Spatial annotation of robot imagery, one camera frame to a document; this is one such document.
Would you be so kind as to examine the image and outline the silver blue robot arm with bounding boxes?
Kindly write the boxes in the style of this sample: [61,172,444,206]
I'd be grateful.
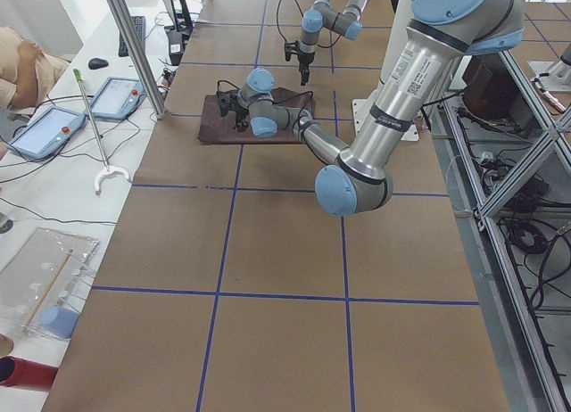
[284,0,369,86]
[217,0,525,216]

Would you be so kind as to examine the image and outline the far teach pendant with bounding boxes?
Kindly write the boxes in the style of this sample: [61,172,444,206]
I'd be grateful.
[90,77,145,120]

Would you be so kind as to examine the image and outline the seated person in beige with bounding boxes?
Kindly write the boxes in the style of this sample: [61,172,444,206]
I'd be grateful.
[1,27,70,111]

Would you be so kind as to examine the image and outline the teach pendant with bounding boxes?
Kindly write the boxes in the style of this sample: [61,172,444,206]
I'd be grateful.
[90,77,145,120]
[7,107,86,160]

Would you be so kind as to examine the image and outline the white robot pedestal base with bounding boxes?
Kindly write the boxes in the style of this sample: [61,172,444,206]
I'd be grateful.
[352,99,419,142]

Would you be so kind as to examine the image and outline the red cylinder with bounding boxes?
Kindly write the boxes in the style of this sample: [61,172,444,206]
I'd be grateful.
[1,356,59,391]

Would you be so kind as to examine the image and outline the black keyboard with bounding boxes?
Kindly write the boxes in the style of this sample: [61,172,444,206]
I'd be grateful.
[118,14,147,59]

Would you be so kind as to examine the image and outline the black computer mouse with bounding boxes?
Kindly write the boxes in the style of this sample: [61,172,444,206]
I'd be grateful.
[87,57,109,70]

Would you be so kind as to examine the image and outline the clear plastic bag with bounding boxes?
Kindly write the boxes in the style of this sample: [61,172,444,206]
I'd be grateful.
[1,228,100,340]

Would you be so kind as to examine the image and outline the dark brown t-shirt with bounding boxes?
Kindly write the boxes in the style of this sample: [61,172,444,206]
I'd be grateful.
[197,87,315,144]

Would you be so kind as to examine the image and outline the aluminium frame rack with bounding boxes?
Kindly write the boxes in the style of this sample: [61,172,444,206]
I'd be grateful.
[431,42,570,411]

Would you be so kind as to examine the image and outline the near teach pendant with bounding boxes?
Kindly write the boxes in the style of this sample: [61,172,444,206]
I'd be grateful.
[7,107,86,160]

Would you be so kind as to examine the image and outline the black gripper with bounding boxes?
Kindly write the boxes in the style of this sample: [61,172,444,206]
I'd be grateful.
[233,103,249,132]
[297,52,313,85]

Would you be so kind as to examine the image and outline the aluminium frame post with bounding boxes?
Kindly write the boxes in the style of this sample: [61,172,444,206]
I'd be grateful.
[106,0,167,119]

